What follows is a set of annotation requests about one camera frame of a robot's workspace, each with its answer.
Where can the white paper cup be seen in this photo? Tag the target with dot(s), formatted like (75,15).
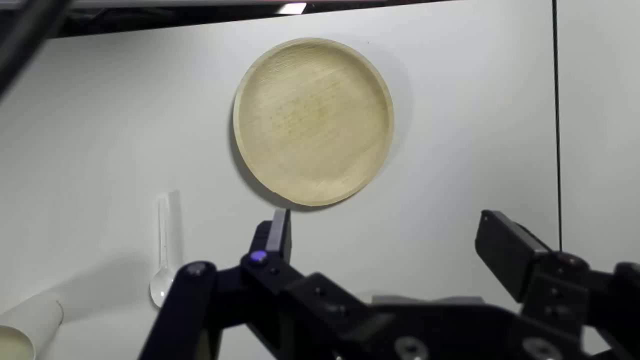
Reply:
(30,327)

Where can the pale brown palm-leaf plate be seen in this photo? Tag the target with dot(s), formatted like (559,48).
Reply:
(313,121)

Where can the white plastic spoon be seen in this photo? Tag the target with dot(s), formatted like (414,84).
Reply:
(162,282)

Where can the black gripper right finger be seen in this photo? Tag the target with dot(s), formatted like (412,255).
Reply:
(513,252)

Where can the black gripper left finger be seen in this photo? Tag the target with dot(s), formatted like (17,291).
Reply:
(267,287)

